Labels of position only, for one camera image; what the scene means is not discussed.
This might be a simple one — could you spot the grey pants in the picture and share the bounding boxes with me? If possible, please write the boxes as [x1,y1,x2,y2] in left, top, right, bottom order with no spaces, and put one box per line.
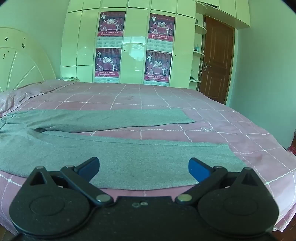
[0,109,247,191]

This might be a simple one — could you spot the white glossy wardrobe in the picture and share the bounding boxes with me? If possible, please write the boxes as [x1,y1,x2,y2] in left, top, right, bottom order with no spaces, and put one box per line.
[60,0,252,91]

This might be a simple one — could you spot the white arched headboard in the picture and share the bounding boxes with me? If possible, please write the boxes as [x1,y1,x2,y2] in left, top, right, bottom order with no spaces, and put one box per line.
[0,27,56,93]

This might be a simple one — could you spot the pink checked pillow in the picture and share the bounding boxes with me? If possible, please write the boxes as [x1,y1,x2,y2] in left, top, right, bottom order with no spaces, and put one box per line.
[38,80,78,94]
[0,89,48,114]

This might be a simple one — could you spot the red wall calendar poster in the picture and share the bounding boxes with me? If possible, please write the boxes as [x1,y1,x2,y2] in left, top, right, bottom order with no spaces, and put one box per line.
[148,13,175,42]
[144,51,172,83]
[94,48,122,78]
[97,11,126,37]

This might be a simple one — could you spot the red cloth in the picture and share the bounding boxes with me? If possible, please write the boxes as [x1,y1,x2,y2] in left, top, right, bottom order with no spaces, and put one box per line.
[286,130,296,161]

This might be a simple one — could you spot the white corner shelf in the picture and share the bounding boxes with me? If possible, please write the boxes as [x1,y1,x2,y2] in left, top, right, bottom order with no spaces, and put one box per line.
[189,18,207,84]

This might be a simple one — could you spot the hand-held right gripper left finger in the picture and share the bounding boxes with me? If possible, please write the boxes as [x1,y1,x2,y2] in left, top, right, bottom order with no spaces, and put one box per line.
[27,157,114,207]

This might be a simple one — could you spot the brown wooden door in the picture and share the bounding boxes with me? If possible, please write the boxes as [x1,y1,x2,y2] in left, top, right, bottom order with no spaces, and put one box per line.
[199,16,235,105]

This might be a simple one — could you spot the pink checked bed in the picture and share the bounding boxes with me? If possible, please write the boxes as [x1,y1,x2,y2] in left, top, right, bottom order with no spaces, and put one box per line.
[0,80,296,232]

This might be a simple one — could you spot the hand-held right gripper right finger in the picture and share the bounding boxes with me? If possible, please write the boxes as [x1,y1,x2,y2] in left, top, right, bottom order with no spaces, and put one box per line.
[175,158,269,207]

